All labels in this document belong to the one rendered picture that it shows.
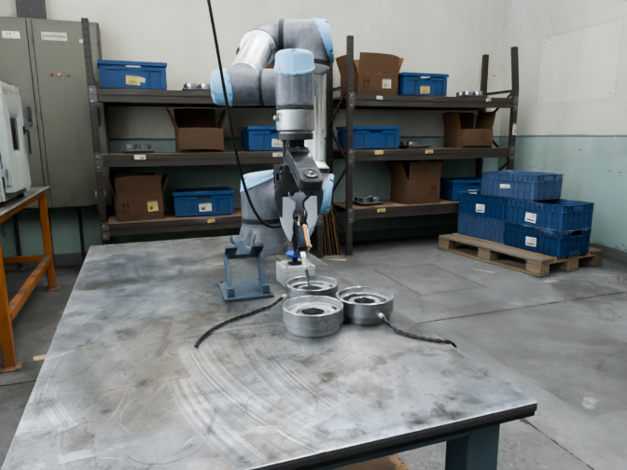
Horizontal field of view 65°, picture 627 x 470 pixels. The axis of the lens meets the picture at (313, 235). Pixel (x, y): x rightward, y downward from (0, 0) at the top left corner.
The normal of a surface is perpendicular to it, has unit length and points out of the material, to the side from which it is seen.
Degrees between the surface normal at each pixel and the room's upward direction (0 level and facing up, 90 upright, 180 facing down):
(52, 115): 90
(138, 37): 90
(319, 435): 0
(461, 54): 90
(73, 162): 90
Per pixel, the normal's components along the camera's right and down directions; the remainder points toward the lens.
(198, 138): 0.33, 0.07
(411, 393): 0.00, -0.98
